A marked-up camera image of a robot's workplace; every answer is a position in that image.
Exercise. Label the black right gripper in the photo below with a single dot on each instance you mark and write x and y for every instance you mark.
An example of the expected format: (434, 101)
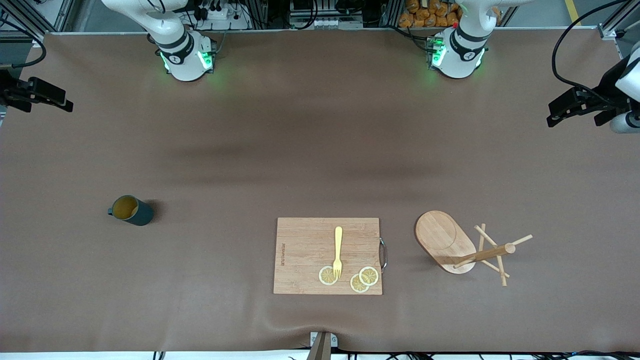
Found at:
(11, 93)

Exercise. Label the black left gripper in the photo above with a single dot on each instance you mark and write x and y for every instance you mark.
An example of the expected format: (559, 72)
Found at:
(605, 86)

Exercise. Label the dark teal mug yellow inside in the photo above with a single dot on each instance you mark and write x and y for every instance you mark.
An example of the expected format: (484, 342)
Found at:
(142, 214)

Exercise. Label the wooden mug tree rack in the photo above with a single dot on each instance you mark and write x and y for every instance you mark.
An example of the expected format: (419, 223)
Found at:
(442, 235)

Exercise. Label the brown table mat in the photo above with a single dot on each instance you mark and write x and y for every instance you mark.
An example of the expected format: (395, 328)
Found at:
(200, 175)

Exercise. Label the white power strip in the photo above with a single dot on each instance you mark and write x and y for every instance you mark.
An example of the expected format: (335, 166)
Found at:
(220, 14)

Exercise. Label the orange packaged goods pile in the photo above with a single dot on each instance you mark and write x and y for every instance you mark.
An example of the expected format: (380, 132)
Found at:
(425, 17)

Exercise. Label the lemon slice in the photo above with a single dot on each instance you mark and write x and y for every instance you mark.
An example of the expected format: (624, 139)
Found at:
(325, 276)
(356, 286)
(369, 276)

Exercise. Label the white terminal block strip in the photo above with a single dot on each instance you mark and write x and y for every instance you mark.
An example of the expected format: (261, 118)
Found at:
(325, 23)

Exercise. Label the yellow plastic fork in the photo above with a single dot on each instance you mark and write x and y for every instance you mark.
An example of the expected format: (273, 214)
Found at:
(338, 242)

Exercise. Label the aluminium frame beam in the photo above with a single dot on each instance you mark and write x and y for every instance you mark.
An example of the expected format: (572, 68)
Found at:
(50, 20)
(612, 30)

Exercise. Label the metal table edge bracket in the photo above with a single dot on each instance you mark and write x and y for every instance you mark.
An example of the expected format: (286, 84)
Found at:
(322, 347)

